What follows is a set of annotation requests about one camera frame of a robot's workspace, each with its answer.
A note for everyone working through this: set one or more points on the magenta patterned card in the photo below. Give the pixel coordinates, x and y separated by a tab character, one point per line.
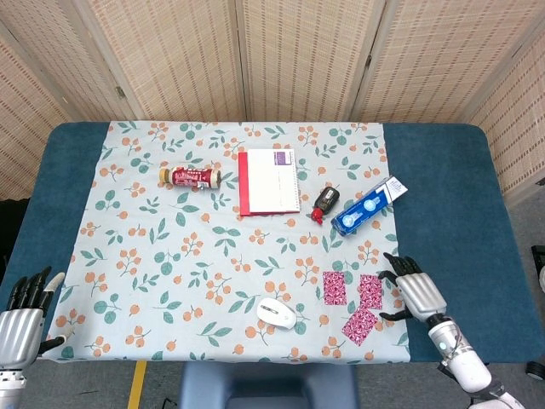
359	326
369	292
334	288

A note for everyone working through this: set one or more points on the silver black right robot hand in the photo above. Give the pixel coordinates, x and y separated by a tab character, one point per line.
421	296

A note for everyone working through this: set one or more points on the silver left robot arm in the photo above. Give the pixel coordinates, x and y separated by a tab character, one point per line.
10	385

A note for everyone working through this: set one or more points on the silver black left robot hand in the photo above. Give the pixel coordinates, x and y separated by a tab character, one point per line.
19	332

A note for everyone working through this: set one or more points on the black bottle red cap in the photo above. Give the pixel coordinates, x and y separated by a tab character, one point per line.
328	198

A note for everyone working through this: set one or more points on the white spiral notepad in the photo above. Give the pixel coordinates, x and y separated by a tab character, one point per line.
272	183

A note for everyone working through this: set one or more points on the brass screen hinge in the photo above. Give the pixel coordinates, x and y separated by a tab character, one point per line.
121	92
368	60

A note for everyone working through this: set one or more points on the floral leaf berry tablecloth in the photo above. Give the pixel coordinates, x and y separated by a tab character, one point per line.
191	264

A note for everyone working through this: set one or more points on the white computer mouse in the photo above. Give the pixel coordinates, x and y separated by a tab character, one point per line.
274	313

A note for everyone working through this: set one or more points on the black object beside table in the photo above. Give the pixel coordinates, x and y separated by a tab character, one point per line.
10	230

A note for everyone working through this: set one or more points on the black caster wheel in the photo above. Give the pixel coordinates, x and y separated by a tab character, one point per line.
535	369

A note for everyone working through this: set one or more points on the woven folding screen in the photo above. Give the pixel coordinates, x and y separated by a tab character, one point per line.
298	64

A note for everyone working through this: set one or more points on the red cover notebook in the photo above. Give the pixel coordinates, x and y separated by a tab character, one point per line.
242	187

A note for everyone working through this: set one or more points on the blue toothpaste box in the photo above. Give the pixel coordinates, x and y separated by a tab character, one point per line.
362	211

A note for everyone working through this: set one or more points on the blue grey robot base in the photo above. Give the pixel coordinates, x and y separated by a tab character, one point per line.
268	383

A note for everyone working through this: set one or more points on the brown drink bottle red label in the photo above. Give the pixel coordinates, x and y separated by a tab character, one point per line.
191	177

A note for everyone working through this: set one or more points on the white and black equipment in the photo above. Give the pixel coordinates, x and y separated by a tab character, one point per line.
541	277

